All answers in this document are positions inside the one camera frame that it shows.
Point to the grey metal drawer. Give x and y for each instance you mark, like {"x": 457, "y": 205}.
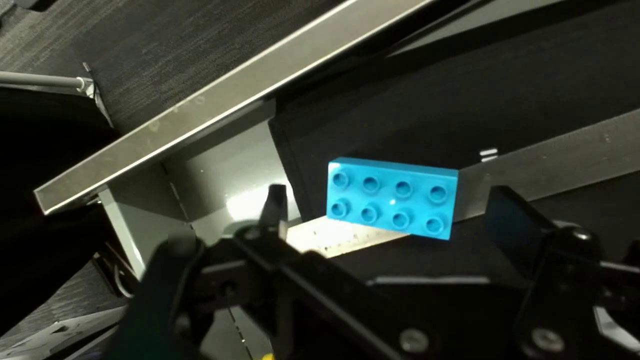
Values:
{"x": 225, "y": 170}

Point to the blue lego brick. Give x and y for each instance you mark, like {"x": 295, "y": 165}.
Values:
{"x": 390, "y": 200}

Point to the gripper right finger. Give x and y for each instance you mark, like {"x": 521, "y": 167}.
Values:
{"x": 565, "y": 280}

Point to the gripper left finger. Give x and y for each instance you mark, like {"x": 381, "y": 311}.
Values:
{"x": 240, "y": 280}

